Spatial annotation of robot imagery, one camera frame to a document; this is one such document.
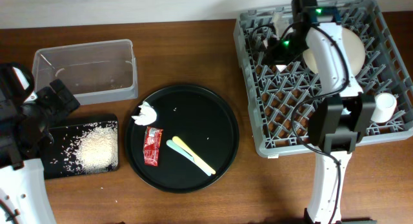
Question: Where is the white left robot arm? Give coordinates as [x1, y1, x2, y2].
[1, 63, 80, 223]

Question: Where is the yellow spatula utensil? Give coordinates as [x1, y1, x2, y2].
[172, 136, 216, 175]

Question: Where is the grey dishwasher rack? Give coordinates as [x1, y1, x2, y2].
[234, 0, 412, 158]

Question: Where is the red snack wrapper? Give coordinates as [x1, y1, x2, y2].
[143, 127, 163, 167]

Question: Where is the crumpled white tissue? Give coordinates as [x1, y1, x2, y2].
[131, 101, 157, 126]

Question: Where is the white cup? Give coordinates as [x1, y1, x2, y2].
[370, 92, 397, 123]

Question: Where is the mint green spatula utensil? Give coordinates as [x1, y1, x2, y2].
[166, 139, 213, 176]

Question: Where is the round black tray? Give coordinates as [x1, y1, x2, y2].
[125, 85, 239, 193]

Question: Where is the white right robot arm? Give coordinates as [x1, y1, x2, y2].
[263, 0, 376, 223]

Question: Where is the black rectangular tray bin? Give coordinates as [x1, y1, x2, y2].
[40, 113, 120, 180]

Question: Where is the clear plastic bin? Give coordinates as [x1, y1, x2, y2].
[32, 39, 138, 105]

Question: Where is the beige bowl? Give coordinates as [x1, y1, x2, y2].
[303, 28, 366, 76]

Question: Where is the pile of rice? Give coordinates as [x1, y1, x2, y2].
[50, 120, 119, 175]

